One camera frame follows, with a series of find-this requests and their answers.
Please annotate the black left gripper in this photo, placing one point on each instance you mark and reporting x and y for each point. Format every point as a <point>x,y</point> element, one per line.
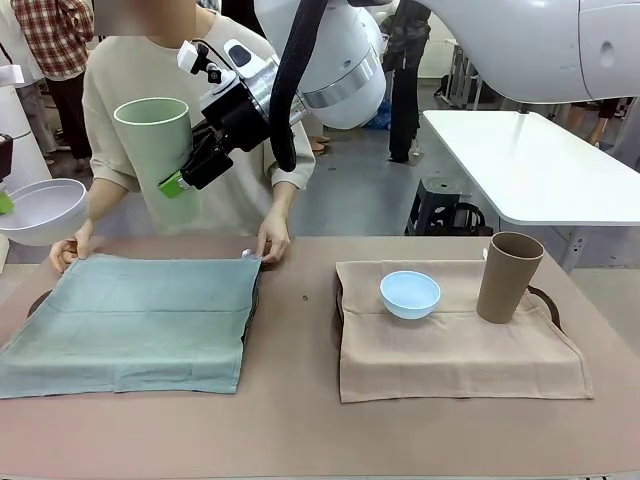
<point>5,155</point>

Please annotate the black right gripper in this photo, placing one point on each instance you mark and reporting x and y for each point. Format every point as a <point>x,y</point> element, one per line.
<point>235,117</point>

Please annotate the white bowl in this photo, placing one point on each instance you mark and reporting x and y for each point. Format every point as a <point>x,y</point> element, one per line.
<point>45,220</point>

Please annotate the pale green tall cup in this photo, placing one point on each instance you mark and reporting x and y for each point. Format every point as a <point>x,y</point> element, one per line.
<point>145,150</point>

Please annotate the green cloth mat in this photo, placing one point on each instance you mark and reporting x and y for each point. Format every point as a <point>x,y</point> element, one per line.
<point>125,325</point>

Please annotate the brown tall cup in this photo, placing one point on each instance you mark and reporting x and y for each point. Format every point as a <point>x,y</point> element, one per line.
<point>505,285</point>

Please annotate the person's left forearm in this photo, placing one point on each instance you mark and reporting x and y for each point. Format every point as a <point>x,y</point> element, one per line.
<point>281,205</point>

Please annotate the person's right forearm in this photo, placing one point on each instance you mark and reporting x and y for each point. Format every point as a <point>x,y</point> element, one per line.
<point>102,200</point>

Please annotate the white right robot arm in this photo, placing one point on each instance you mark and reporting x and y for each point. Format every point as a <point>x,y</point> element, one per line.
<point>500,40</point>

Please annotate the beige cloth mat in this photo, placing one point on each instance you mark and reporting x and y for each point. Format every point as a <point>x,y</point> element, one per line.
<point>450,350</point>

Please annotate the person's right hand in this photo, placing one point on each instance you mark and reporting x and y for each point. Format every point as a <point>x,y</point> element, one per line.
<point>70,250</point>

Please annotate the person's left hand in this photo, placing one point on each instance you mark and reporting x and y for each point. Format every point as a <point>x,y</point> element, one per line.
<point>275,242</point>

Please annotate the person in light t-shirt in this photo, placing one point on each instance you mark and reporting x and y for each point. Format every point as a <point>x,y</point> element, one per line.
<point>150,65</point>

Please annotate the bystander in white top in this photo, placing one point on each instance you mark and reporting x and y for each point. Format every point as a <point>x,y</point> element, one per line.
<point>15,45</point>

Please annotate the bystander in plaid shirt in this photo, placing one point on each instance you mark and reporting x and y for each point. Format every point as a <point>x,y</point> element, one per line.
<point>50,35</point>

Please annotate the blue plastic bag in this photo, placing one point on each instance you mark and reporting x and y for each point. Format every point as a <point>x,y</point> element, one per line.
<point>382,117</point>

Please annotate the bystander in dark clothes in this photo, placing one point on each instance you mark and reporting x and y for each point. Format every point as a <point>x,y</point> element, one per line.
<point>405,100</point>

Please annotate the dark green plastic stool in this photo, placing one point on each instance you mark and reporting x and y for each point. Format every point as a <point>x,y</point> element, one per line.
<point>432,205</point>

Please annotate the light blue bowl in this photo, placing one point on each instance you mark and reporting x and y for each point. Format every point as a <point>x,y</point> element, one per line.
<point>410,295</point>

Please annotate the white background table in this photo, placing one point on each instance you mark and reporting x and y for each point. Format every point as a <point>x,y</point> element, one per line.
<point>525,160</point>

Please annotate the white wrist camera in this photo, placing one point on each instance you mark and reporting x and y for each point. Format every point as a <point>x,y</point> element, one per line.
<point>187,57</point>

